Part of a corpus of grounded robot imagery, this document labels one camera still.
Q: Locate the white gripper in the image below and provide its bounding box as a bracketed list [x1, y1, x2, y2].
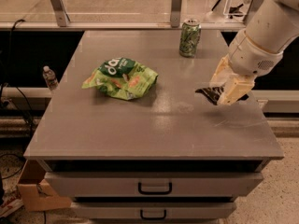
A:
[209, 29, 283, 105]

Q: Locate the black rxbar chocolate bar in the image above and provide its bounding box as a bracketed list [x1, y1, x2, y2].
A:
[194, 86, 249, 106]

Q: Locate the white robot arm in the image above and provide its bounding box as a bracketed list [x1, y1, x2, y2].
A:
[207, 0, 299, 105]

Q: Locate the green rice chip bag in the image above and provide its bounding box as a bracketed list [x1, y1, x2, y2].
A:
[81, 57, 158, 101]

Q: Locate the green soda can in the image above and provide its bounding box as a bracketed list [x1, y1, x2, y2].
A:
[179, 19, 201, 58]

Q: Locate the clear plastic water bottle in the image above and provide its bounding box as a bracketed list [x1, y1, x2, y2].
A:
[43, 66, 58, 91]

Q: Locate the upper grey drawer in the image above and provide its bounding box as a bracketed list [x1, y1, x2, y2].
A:
[45, 172, 263, 198]

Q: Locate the grey drawer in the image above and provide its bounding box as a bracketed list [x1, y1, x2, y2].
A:
[45, 172, 263, 198]
[71, 203, 236, 221]

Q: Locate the lower grey drawer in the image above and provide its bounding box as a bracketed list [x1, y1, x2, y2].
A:
[71, 203, 236, 221]

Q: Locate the brown cardboard box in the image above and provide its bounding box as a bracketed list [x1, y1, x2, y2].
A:
[17, 161, 71, 212]

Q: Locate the red white sneaker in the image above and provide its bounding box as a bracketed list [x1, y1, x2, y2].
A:
[0, 190, 23, 218]

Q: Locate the right metal bracket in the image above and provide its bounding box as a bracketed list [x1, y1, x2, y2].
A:
[243, 0, 263, 26]

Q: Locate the metal bracket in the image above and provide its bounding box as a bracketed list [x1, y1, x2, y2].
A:
[170, 0, 182, 28]
[243, 0, 263, 26]
[50, 0, 69, 27]

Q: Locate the middle metal bracket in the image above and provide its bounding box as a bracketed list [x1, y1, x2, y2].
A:
[170, 0, 182, 28]

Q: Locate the left metal bracket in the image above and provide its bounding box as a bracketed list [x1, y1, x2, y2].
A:
[50, 0, 69, 27]

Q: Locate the black cable left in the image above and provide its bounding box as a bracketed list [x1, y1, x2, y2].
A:
[0, 18, 37, 133]

